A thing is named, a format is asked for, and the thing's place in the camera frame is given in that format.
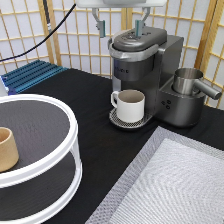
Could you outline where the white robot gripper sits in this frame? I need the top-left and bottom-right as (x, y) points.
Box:
(76, 0), (167, 38)

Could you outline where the grey pod coffee machine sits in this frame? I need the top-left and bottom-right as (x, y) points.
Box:
(108, 27), (205, 128)

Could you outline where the wooden shoji folding screen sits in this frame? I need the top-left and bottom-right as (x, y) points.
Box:
(0, 0), (224, 110)

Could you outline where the white ceramic mug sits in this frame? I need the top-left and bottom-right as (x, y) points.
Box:
(111, 90), (145, 123)

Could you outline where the steel milk frother jug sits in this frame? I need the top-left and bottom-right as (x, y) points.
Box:
(173, 68), (222, 100)

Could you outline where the blue ribbed metal block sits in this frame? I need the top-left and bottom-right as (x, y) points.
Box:
(2, 60), (66, 93)

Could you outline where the grey woven placemat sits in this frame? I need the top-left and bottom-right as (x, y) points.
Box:
(85, 127), (224, 224)

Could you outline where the tan wooden cup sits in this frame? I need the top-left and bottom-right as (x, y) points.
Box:
(0, 127), (19, 172)

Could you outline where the white two-tier round shelf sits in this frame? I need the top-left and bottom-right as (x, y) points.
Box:
(0, 94), (82, 224)

